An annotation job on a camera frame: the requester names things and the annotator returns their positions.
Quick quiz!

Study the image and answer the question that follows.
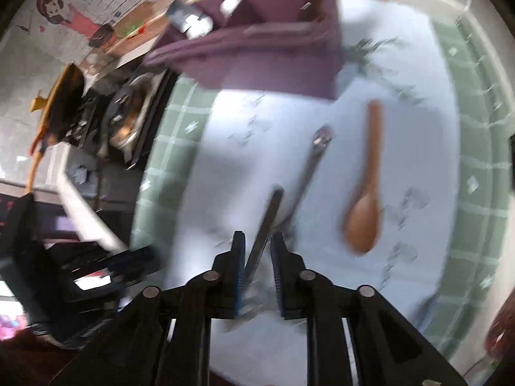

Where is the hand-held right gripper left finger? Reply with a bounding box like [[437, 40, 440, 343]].
[[48, 231, 247, 386]]

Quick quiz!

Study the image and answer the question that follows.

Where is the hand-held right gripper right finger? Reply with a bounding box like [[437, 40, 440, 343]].
[[270, 231, 469, 386]]

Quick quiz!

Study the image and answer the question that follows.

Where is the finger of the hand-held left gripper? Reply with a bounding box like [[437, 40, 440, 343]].
[[60, 243, 159, 286]]

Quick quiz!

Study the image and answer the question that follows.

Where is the black long-handled spoon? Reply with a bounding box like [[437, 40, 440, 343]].
[[243, 188, 286, 290]]

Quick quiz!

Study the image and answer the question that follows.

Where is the brown wooden spoon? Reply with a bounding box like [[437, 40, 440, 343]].
[[342, 100, 384, 255]]

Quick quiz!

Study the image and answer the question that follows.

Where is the black smiley handle spoon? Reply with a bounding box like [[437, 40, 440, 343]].
[[279, 125, 334, 228]]

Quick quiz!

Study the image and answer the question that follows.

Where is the purple plastic utensil container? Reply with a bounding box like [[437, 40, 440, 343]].
[[143, 0, 342, 101]]

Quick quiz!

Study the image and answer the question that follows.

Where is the white ceramic spoon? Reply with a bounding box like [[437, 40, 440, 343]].
[[219, 0, 244, 19]]

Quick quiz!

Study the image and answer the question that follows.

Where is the black gas stove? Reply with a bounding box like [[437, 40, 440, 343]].
[[60, 68, 180, 210]]

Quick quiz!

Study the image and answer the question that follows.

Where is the green white deer tablecloth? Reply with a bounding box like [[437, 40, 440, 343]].
[[131, 0, 511, 386]]

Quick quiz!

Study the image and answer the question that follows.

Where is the wok lid yellow knob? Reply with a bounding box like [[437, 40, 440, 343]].
[[29, 62, 86, 129]]

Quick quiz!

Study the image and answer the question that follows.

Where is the yellow lid dried chili jar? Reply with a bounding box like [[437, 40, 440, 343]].
[[485, 301, 515, 366]]

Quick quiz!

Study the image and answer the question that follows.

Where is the black wok orange handle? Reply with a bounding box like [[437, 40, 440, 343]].
[[26, 62, 87, 194]]

